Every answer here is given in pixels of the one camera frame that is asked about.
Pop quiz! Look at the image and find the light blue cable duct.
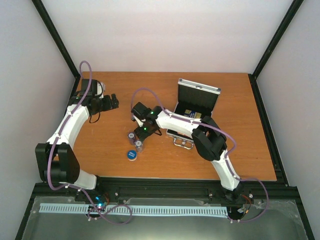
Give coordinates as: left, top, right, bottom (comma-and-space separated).
38, 203, 228, 218

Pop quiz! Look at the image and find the aluminium poker case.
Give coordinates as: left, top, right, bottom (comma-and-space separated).
165, 78, 221, 150

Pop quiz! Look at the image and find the grey poker chip stack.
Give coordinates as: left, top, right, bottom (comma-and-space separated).
134, 140, 143, 153

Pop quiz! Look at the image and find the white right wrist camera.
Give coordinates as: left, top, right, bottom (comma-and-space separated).
131, 114, 144, 127

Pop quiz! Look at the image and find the blue playing card deck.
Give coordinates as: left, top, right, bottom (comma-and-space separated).
183, 109, 202, 119

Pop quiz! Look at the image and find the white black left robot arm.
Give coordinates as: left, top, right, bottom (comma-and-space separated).
35, 79, 119, 202

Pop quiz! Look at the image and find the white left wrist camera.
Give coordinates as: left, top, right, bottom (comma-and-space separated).
96, 81, 106, 98

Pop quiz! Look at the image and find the blue dealer button stack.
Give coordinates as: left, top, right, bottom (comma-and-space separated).
126, 150, 138, 162

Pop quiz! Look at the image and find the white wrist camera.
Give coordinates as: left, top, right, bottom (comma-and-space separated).
96, 81, 106, 98
131, 114, 144, 127

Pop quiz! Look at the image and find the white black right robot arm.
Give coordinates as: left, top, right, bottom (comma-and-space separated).
131, 102, 242, 203

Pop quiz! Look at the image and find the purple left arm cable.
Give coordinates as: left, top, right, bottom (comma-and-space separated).
47, 60, 133, 225

